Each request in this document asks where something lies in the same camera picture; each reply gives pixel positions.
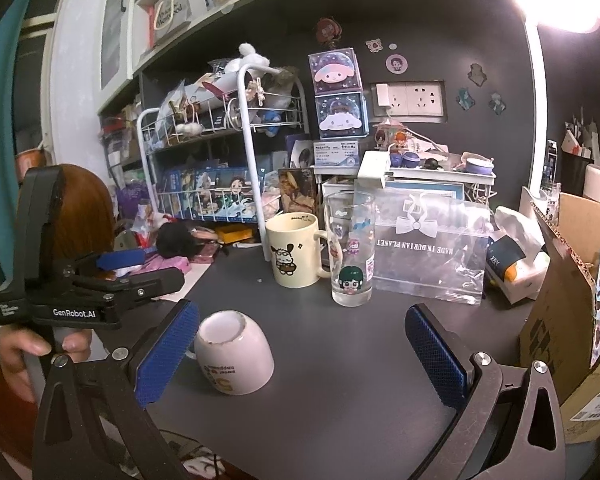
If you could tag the anime picture box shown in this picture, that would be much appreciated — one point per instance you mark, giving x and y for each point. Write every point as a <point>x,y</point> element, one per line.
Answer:
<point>215,195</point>

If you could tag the wall socket panel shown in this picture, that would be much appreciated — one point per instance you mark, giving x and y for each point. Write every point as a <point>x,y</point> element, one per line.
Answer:
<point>412,100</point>

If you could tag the white cup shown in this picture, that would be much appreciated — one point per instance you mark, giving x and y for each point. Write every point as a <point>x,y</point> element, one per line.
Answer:
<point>235,352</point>

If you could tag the person's left hand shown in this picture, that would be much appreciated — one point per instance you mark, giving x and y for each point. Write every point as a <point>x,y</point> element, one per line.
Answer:
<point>17,345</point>

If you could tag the pink character display box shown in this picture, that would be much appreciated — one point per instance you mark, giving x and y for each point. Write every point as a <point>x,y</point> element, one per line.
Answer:
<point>335,71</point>

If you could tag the white plug charger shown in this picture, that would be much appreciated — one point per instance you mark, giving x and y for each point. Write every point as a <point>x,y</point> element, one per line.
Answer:
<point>383,95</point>

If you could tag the white small desk shelf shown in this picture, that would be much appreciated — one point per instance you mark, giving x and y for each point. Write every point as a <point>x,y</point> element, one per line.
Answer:
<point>430,176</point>

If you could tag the white paper bag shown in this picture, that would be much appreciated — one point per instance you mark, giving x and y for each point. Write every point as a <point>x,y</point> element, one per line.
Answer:
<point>170,12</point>

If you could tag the white power adapter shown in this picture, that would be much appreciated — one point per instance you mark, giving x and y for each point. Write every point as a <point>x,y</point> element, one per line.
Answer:
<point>374,167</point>

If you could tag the black fluffy ball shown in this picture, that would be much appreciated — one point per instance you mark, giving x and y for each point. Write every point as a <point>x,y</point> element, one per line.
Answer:
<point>176,241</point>

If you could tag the round character wall sticker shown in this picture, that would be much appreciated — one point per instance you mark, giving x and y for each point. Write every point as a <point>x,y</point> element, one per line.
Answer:
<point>395,64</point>

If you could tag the reddish brown round object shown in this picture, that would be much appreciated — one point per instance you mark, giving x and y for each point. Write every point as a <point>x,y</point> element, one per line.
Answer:
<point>87,210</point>

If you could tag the cardboard box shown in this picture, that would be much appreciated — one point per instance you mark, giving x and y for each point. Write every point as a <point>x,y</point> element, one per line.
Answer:
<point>565,310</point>

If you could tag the cartoon printed glass tumbler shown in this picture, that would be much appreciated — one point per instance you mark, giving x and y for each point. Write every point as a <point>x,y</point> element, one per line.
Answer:
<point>350,255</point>

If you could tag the teal curtain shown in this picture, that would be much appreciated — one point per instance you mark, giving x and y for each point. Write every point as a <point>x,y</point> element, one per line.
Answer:
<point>2,135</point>

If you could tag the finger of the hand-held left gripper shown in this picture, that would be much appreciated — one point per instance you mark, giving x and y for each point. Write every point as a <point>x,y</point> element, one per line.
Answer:
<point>150,284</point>
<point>122,259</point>

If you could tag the blue character display box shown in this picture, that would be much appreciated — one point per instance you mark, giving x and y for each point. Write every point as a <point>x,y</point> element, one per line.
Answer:
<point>341,116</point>

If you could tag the clear plastic zip bag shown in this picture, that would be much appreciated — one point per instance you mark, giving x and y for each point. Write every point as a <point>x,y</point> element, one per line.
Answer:
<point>430,250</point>

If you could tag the cream cartoon mug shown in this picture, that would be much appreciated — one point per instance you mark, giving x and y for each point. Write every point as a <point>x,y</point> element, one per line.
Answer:
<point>292,250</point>

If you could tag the white plush toy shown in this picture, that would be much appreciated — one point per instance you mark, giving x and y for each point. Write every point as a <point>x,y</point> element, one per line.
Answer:
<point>247,57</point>

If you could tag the black pen holder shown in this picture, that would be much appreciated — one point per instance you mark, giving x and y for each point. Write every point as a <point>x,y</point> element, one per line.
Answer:
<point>577,160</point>

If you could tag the white glass door cabinet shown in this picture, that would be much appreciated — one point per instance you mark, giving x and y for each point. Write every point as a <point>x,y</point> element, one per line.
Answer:
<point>107,30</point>

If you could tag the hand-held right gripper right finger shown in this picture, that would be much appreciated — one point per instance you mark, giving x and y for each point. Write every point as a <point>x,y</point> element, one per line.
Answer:
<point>437,360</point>

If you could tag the tissue pack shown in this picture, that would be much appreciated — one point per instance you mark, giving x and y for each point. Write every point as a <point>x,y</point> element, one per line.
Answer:
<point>517,255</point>

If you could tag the purple bowl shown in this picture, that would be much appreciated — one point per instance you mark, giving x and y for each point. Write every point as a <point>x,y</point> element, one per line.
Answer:
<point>477,165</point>

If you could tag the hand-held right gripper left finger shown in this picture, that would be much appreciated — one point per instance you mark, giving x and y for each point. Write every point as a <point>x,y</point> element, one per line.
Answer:
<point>164,356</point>

